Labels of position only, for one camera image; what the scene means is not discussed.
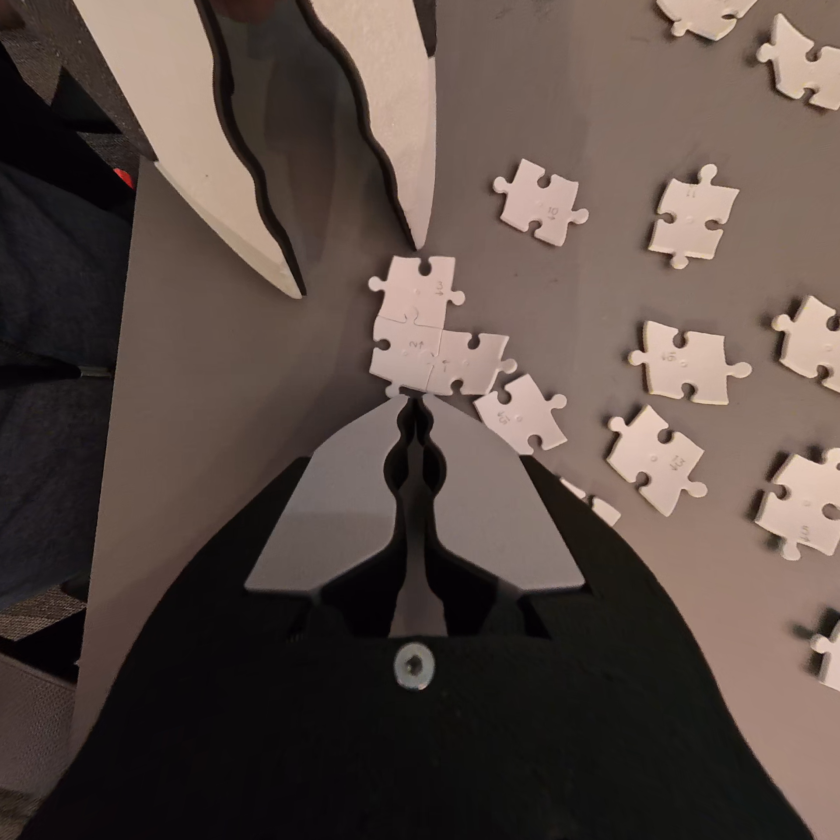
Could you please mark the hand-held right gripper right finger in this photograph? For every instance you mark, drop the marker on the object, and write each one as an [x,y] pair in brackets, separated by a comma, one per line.
[499,518]

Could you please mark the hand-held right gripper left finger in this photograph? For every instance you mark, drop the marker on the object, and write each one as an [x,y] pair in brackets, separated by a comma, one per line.
[328,518]

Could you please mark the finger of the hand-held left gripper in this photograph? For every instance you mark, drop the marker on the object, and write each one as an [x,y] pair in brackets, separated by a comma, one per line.
[164,98]
[394,79]

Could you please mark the scatter of white puzzle pieces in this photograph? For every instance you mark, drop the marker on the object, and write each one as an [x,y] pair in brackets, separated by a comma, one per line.
[682,361]

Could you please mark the small red object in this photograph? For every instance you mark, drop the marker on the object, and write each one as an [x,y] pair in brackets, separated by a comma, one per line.
[122,177]

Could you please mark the person's dark trousers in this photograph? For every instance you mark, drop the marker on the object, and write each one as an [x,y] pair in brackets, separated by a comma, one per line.
[52,459]

